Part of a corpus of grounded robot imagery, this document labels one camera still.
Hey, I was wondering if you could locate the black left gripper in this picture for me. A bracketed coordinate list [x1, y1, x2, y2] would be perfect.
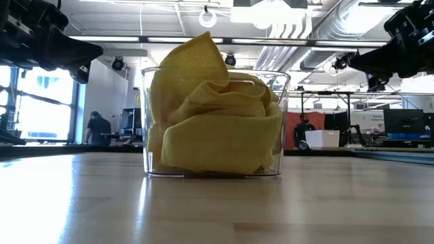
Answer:
[0, 0, 104, 85]

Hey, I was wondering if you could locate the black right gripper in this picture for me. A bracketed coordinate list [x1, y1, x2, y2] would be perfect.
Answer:
[349, 0, 434, 92]

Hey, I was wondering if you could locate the long ceiling light strip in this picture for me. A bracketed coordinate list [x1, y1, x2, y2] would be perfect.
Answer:
[67, 35, 389, 47]

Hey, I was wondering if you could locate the black computer monitor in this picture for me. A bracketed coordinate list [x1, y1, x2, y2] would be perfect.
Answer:
[120, 107, 143, 136]
[382, 108, 425, 135]

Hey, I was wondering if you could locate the large bright window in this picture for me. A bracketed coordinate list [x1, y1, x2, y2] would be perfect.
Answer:
[0, 66, 79, 143]

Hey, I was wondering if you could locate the blue storage crate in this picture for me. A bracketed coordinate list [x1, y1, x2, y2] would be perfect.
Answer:
[386, 131, 432, 140]

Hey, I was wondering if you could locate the person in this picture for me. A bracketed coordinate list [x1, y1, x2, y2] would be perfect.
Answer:
[293, 113, 317, 150]
[84, 110, 112, 146]

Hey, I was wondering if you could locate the red curtain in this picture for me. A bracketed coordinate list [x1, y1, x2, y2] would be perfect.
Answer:
[283, 110, 326, 150]

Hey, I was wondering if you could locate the white box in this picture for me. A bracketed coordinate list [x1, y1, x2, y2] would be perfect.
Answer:
[304, 129, 340, 149]

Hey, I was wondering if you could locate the clear plastic basket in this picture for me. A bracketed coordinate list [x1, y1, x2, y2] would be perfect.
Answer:
[140, 66, 292, 178]

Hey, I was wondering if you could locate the white wall sign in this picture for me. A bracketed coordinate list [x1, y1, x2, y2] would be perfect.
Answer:
[351, 110, 384, 131]

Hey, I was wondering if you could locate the black metal stand frame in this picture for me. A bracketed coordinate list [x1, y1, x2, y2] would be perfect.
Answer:
[300, 90, 352, 147]

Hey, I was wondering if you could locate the silver ventilation duct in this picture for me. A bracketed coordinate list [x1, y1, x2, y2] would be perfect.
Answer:
[254, 0, 387, 72]

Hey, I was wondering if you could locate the white hanging ring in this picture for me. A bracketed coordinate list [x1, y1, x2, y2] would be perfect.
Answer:
[198, 8, 218, 28]

